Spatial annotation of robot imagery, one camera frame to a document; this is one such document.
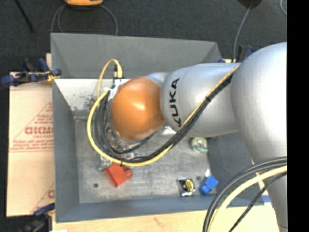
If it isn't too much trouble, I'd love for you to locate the grey metal bin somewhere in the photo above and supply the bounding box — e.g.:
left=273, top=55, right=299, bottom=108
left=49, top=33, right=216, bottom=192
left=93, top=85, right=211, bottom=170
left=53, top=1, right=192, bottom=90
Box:
left=50, top=32, right=266, bottom=223

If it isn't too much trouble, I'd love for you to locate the brown cardboard board, red print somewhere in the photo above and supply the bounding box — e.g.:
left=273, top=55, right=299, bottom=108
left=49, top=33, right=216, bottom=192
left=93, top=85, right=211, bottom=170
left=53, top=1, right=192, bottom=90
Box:
left=6, top=53, right=56, bottom=218

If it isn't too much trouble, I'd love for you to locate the red plastic block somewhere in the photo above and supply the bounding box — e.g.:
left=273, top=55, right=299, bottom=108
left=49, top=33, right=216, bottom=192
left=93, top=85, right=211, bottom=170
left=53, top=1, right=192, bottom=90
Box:
left=105, top=161, right=133, bottom=188

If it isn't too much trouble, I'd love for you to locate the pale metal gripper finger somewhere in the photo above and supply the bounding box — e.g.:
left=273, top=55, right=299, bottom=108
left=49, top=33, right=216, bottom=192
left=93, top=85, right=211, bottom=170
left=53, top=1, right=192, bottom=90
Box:
left=97, top=154, right=113, bottom=172

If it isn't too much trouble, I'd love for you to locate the blue and white plastic object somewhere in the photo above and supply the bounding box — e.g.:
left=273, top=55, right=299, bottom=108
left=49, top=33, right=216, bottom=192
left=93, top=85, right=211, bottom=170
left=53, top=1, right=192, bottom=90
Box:
left=199, top=169, right=220, bottom=196

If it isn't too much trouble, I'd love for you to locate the clear green tape roll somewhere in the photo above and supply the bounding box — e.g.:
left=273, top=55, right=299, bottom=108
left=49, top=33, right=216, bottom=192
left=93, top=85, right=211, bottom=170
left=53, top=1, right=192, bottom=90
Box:
left=191, top=137, right=209, bottom=154

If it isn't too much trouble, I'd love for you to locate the black and yellow tape measure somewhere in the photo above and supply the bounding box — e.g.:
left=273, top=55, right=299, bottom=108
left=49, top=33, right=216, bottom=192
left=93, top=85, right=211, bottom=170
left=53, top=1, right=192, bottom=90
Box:
left=177, top=177, right=197, bottom=198

